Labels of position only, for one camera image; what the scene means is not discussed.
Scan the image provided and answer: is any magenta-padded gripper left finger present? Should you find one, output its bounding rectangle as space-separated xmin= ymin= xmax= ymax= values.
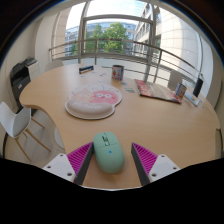
xmin=42 ymin=141 xmax=95 ymax=186

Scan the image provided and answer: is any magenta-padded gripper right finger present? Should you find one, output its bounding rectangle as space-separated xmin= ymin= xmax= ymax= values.
xmin=130 ymin=142 xmax=181 ymax=187

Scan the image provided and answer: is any mint green computer mouse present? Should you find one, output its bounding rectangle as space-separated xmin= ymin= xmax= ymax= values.
xmin=92 ymin=131 xmax=126 ymax=175

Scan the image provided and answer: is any pink cartoon mouse pad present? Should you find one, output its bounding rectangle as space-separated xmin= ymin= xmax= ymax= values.
xmin=64 ymin=83 xmax=123 ymax=120

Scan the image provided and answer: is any red and grey magazine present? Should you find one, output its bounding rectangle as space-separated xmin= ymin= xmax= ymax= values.
xmin=134 ymin=78 xmax=183 ymax=105

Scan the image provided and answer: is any white chair with wooden legs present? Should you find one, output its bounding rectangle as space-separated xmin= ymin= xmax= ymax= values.
xmin=0 ymin=101 xmax=53 ymax=163

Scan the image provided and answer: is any colourful booklet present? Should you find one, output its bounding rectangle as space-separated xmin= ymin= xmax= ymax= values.
xmin=184 ymin=91 xmax=201 ymax=107

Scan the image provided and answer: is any small printed cup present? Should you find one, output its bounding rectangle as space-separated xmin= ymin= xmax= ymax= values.
xmin=174 ymin=82 xmax=188 ymax=100

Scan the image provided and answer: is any blue marker pen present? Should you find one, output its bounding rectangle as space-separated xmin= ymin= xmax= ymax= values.
xmin=79 ymin=68 xmax=95 ymax=75

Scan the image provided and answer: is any black whiteboard eraser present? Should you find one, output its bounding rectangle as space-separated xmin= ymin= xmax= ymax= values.
xmin=78 ymin=64 xmax=95 ymax=74

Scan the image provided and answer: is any black speaker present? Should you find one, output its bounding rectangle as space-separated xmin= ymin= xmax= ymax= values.
xmin=192 ymin=73 xmax=205 ymax=98

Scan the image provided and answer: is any strawberry print mug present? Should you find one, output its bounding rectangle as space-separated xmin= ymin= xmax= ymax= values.
xmin=111 ymin=64 xmax=125 ymax=82

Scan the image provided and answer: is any black and white printer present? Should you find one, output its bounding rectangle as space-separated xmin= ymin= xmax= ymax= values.
xmin=9 ymin=56 xmax=41 ymax=111

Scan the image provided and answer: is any metal balcony railing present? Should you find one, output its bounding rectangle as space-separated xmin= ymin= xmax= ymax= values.
xmin=48 ymin=38 xmax=204 ymax=84

